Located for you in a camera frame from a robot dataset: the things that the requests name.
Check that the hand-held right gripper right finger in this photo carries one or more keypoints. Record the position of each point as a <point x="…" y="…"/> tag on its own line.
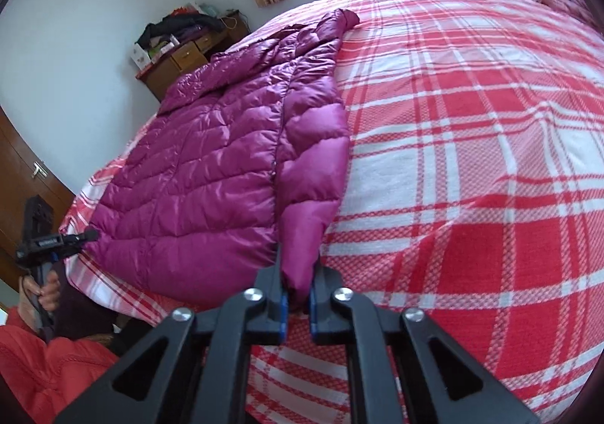
<point x="312" y="311"/>

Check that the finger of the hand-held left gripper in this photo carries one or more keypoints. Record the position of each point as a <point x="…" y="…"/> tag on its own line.
<point x="78" y="239"/>

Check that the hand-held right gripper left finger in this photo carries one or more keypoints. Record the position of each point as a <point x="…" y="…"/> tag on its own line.
<point x="283" y="311"/>

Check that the magenta puffer jacket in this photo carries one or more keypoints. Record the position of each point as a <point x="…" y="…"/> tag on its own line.
<point x="212" y="160"/>

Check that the pile of dark clothes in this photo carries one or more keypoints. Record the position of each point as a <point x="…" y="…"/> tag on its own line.
<point x="179" y="28"/>

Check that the person's left hand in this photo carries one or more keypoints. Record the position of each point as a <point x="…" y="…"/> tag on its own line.
<point x="49" y="294"/>

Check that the brown wooden door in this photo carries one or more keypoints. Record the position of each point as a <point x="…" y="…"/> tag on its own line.
<point x="23" y="160"/>

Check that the person's red clothing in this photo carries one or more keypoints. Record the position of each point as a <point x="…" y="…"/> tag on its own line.
<point x="42" y="372"/>

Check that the white cardboard box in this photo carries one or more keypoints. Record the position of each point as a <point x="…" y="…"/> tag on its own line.
<point x="140" y="58"/>

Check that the wooden desk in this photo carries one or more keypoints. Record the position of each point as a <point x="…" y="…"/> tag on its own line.
<point x="184" y="61"/>

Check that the bed with red plaid sheet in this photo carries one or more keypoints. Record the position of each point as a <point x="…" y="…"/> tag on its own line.
<point x="472" y="146"/>

